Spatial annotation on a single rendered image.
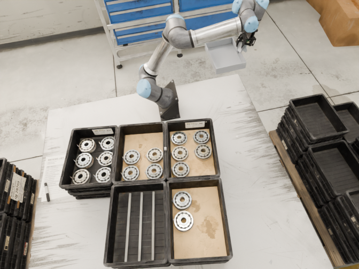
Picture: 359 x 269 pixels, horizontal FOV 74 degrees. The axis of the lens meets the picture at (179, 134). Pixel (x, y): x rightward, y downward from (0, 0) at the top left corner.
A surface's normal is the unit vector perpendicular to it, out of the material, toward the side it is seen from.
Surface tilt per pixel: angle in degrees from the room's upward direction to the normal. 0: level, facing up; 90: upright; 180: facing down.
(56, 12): 90
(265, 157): 0
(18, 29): 90
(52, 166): 0
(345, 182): 0
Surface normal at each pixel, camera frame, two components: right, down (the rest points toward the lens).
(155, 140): -0.06, -0.55
